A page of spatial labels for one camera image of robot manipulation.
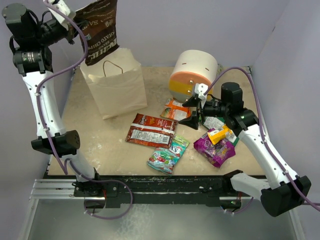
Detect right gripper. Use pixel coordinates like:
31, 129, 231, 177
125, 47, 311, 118
179, 95, 230, 130

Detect brown Kettle chips bag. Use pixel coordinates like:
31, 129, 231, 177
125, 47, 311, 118
73, 0, 119, 66

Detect red Doritos bag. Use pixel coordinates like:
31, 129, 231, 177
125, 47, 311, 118
125, 113, 178, 149

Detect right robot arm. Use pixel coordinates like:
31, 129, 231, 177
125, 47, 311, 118
179, 82, 311, 217

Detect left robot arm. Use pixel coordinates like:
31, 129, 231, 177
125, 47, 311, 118
1, 0, 103, 196

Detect green snack bag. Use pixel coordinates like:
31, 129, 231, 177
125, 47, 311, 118
203, 117, 239, 147

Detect purple candy bag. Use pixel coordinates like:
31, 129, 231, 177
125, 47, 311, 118
193, 134, 236, 168

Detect teal Fox's candy bag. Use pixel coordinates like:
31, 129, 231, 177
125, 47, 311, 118
146, 140, 189, 175

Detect white paper bag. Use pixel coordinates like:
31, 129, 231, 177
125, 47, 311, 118
80, 48, 148, 120

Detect orange snack packet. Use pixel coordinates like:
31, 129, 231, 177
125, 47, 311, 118
160, 98, 191, 121

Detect small light green packet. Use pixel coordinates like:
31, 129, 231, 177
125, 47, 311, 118
172, 135, 190, 148

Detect yellow small snack box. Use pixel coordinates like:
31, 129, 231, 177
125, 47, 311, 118
207, 124, 233, 145

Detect white cylinder toy drawers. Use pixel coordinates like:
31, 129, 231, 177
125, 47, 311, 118
168, 49, 218, 103

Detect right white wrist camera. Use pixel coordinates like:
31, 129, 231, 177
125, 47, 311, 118
192, 83, 209, 108

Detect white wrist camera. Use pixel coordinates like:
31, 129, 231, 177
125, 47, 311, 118
192, 83, 209, 108
43, 0, 76, 30

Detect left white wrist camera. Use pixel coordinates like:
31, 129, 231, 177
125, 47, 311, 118
43, 0, 76, 30

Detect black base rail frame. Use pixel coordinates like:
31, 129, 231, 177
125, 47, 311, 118
44, 175, 246, 210

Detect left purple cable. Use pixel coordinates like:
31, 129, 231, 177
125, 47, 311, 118
44, 0, 134, 221

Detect purple cable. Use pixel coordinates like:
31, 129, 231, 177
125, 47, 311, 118
203, 66, 320, 216
44, 0, 134, 221

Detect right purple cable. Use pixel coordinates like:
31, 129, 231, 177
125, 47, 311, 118
203, 66, 320, 216

